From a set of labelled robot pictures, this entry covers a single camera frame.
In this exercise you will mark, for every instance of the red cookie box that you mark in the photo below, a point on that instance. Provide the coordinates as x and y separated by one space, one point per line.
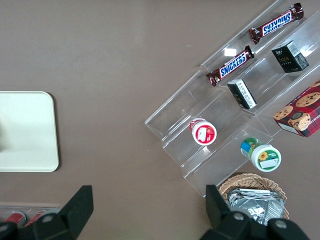
300 112

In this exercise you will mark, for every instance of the clear acrylic tiered stand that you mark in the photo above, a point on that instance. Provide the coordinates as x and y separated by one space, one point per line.
180 117

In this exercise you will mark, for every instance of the green lid yogurt cup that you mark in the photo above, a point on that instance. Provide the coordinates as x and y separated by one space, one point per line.
265 156

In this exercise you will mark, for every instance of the light wicker basket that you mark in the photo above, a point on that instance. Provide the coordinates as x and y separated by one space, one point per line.
252 181

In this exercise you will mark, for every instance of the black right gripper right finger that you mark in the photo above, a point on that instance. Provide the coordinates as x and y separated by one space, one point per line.
225 225

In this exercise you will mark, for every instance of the red cola bottle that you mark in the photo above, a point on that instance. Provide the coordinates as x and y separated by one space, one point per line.
36 217
15 217

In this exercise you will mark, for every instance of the red lid yogurt cup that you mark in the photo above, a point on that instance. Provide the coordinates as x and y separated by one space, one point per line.
203 132

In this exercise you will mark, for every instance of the Snickers bar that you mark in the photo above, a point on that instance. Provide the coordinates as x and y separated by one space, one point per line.
276 23
231 66

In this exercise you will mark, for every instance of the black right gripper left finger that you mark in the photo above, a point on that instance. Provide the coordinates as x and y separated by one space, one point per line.
67 220

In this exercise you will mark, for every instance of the silver foil packets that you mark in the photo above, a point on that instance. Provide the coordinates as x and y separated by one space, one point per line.
255 207

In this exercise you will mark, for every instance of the clear acrylic bottle rack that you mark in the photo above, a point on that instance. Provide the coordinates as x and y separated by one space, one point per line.
37 206

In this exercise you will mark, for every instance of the small black box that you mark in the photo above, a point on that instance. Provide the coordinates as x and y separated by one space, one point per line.
290 57
242 95

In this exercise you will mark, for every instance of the cream plastic tray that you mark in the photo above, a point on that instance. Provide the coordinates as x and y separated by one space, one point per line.
30 130

